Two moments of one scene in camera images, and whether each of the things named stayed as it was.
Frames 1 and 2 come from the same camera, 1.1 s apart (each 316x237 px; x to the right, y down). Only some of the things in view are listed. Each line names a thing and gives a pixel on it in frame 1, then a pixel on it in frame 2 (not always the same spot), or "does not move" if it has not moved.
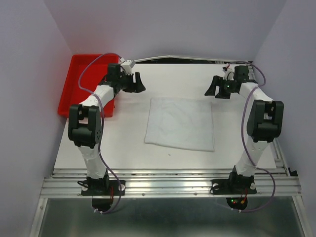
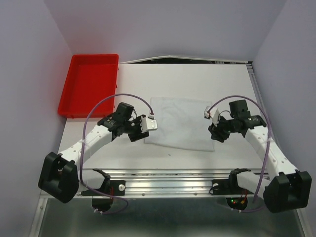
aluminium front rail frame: (66, 183) does not move
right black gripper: (217, 80) → (216, 134)
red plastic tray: (91, 78) does not move
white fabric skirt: (186, 124) does not move
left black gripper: (139, 87) → (138, 135)
